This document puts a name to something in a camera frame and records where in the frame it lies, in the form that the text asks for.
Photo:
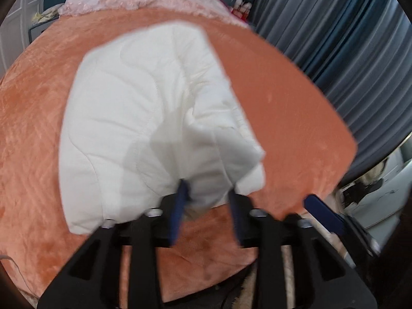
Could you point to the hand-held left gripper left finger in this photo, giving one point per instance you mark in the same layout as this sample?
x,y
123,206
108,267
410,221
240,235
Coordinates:
x,y
180,206

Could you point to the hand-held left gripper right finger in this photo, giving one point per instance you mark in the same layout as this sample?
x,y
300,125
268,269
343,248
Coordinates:
x,y
236,214

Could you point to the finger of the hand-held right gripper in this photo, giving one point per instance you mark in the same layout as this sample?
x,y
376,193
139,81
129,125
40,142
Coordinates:
x,y
322,212

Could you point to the cream quilted jacket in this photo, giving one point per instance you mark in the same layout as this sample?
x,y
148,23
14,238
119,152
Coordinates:
x,y
135,112

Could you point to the white furniture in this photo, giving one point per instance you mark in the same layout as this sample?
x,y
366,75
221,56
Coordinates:
x,y
386,190

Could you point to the orange plush blanket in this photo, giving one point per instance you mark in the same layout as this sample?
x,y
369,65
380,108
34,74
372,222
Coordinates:
x,y
289,109

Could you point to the grey-blue curtain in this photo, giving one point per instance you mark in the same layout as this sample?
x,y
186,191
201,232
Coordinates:
x,y
322,32

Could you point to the grey nightstand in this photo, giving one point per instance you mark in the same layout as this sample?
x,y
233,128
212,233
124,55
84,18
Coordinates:
x,y
40,30

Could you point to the yellow cloth pile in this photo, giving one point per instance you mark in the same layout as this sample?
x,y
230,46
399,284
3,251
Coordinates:
x,y
48,13

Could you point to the white wardrobe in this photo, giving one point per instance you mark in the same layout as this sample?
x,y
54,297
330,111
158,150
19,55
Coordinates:
x,y
13,25

